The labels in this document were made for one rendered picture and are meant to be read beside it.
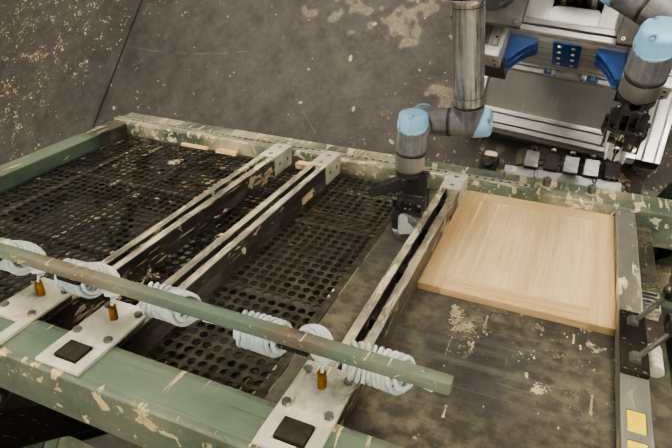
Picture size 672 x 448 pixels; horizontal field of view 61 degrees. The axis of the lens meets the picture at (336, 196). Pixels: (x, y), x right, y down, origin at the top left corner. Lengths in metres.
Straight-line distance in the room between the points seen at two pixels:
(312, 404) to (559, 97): 2.00
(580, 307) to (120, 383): 0.97
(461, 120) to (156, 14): 2.74
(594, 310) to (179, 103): 2.70
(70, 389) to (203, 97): 2.54
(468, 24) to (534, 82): 1.35
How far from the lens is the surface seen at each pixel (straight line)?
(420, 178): 1.46
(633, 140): 1.30
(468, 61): 1.42
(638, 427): 1.15
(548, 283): 1.48
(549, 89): 2.70
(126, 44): 3.95
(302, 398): 0.98
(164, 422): 1.00
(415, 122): 1.40
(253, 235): 1.51
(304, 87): 3.18
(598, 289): 1.50
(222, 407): 0.99
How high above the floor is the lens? 2.72
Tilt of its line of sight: 68 degrees down
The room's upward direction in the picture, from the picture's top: 59 degrees counter-clockwise
